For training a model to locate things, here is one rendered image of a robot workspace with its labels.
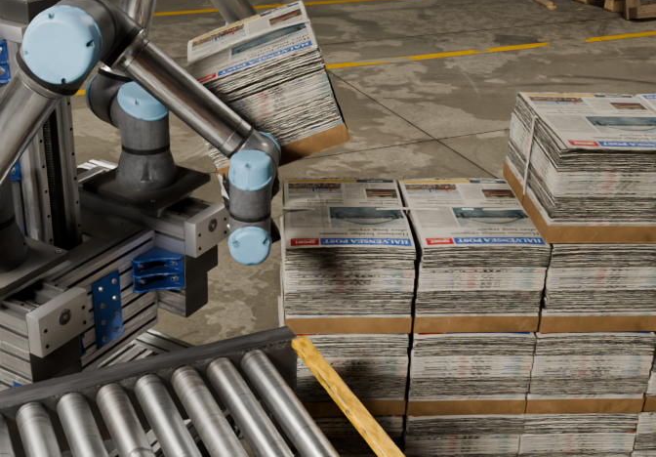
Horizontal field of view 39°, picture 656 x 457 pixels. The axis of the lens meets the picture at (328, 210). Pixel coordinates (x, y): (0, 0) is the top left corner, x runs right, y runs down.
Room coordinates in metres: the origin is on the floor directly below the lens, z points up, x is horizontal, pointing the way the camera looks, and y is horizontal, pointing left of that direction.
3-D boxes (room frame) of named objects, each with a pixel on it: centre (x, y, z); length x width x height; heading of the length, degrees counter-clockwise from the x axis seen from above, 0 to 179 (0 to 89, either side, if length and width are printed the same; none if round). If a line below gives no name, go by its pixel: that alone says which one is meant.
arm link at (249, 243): (1.49, 0.14, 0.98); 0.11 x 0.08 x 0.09; 6
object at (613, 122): (1.96, -0.61, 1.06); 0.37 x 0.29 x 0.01; 5
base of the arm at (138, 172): (2.08, 0.45, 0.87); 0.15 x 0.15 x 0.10
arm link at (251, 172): (1.51, 0.14, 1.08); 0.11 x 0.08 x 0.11; 178
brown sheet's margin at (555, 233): (1.98, -0.60, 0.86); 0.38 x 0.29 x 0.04; 5
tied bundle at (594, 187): (1.99, -0.60, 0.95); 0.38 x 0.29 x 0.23; 5
